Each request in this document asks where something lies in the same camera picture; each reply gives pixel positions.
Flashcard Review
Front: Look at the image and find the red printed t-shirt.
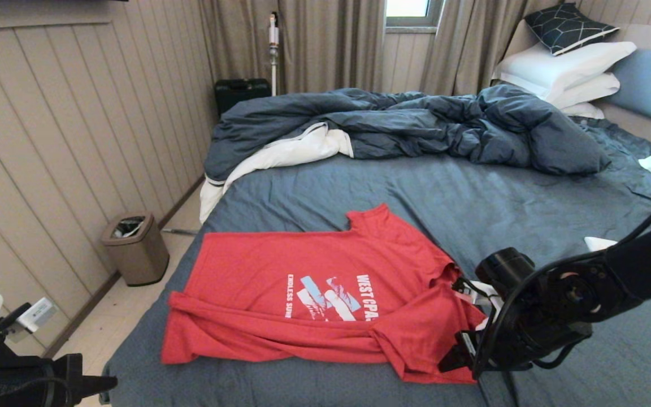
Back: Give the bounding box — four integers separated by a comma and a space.
160, 203, 487, 385

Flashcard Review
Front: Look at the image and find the white remote control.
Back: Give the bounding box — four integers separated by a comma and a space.
584, 236, 619, 252

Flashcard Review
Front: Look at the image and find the brown square trash bin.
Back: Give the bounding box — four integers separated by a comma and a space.
100, 212, 170, 286

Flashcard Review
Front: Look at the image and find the blue-grey bed sheet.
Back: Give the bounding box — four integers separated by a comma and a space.
99, 116, 651, 407

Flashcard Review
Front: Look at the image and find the dark blue crumpled duvet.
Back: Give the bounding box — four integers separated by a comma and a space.
199, 83, 613, 223

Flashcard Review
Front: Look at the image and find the flat white pillow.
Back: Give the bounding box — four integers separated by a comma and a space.
560, 102, 606, 119

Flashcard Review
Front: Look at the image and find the medium white pillow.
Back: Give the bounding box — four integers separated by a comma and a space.
546, 72, 621, 109

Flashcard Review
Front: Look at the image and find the large white pillow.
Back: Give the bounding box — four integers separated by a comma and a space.
493, 41, 637, 101

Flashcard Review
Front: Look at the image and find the narrow beige curtain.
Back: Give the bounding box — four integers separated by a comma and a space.
419, 0, 580, 96

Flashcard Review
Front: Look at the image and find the dark geometric patterned cushion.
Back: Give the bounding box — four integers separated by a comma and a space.
523, 3, 620, 56

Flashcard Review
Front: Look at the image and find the black hard-shell suitcase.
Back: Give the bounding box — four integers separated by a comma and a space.
215, 77, 272, 116

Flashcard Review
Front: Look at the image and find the wide beige curtain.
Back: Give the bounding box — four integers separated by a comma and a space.
198, 0, 385, 94

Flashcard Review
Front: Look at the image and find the grey framed window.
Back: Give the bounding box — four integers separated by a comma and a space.
384, 0, 444, 27

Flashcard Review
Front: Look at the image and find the white stick vacuum cleaner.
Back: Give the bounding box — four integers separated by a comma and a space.
268, 11, 280, 96

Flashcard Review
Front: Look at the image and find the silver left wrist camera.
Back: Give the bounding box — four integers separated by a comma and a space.
18, 298, 59, 334

